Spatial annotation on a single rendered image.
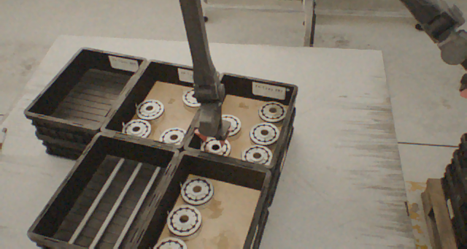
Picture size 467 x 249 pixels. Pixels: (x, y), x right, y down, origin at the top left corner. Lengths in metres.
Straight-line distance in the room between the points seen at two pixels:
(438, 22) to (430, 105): 1.83
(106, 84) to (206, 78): 0.70
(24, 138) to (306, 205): 1.14
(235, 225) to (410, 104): 1.90
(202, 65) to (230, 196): 0.44
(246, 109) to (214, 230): 0.52
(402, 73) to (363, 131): 1.47
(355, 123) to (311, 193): 0.39
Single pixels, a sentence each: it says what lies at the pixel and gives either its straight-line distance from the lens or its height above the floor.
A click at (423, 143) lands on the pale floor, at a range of 2.83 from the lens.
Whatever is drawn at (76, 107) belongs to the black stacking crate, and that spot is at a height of 0.83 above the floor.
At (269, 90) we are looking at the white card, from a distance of 1.66.
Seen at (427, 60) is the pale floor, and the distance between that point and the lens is 3.41.
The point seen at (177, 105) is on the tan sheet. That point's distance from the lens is 1.72.
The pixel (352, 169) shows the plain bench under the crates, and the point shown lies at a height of 0.70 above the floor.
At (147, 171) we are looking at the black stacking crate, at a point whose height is 0.83.
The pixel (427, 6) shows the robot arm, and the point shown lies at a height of 1.39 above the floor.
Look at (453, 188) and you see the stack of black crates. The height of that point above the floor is 0.27.
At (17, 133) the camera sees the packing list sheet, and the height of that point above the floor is 0.70.
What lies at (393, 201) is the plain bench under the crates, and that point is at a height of 0.70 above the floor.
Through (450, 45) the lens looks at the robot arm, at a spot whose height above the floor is 1.34.
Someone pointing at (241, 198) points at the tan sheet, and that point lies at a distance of 1.43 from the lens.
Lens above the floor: 2.02
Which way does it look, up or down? 46 degrees down
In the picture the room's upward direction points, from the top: 3 degrees counter-clockwise
